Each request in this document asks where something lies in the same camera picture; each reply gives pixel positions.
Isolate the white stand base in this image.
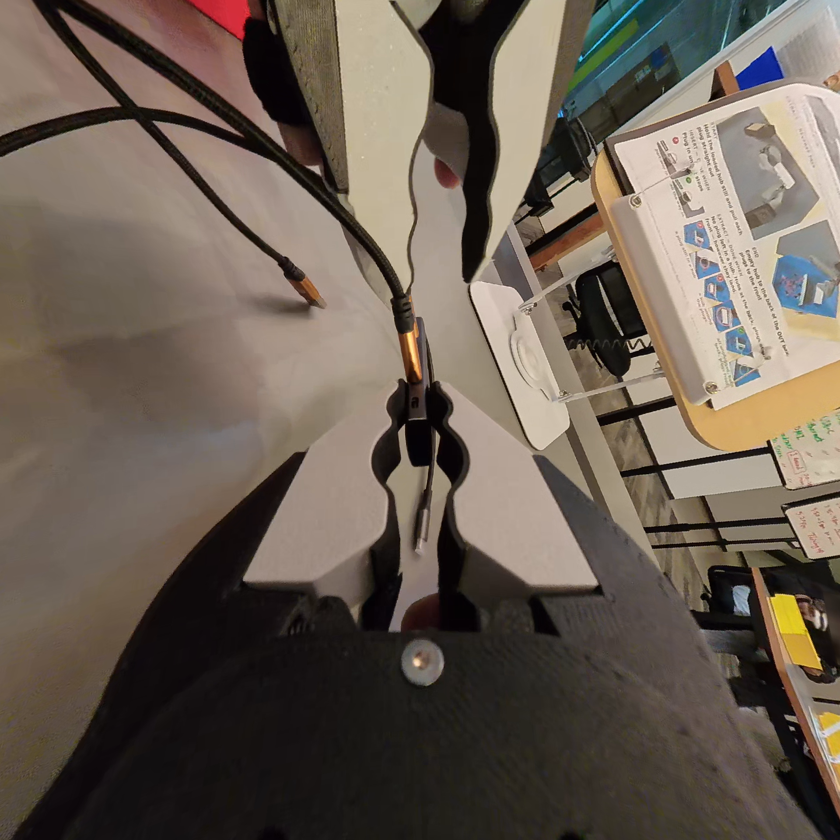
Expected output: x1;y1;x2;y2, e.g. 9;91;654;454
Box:
469;280;572;451

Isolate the person's left hand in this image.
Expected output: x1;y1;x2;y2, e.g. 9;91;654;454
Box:
292;121;329;172

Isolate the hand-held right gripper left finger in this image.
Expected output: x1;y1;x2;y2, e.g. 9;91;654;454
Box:
243;381;410;624

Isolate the whiteboard with writing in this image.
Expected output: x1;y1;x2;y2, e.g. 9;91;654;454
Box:
768;407;840;489
785;497;840;559

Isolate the printed instruction sheet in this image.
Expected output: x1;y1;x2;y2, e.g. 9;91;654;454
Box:
611;86;840;395

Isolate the thin black cable orange plug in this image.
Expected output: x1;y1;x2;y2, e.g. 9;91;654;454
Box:
0;105;283;165

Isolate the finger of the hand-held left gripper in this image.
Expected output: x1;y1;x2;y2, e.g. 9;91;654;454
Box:
276;0;437;305
420;0;594;284

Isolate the dark USB hub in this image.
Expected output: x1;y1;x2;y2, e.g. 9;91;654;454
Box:
398;378;441;473

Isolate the black utility cart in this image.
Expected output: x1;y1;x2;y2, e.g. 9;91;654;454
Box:
525;119;598;217

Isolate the yellow plastic object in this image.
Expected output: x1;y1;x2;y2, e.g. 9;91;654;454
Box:
768;594;825;673

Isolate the red plastic bin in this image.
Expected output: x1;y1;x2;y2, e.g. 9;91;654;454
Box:
191;0;253;38

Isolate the black cable gold plug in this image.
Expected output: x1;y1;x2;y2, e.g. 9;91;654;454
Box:
33;0;328;311

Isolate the wooden workbench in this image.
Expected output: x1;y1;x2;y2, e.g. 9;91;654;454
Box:
749;565;840;788

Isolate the wooden display board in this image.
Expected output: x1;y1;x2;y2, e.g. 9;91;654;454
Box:
591;79;840;454

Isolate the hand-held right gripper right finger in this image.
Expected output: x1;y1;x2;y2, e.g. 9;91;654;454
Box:
431;384;601;624

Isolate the black office chair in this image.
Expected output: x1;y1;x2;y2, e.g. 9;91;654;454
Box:
562;260;651;382

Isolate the blue sign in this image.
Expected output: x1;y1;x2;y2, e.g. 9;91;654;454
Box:
738;46;786;90

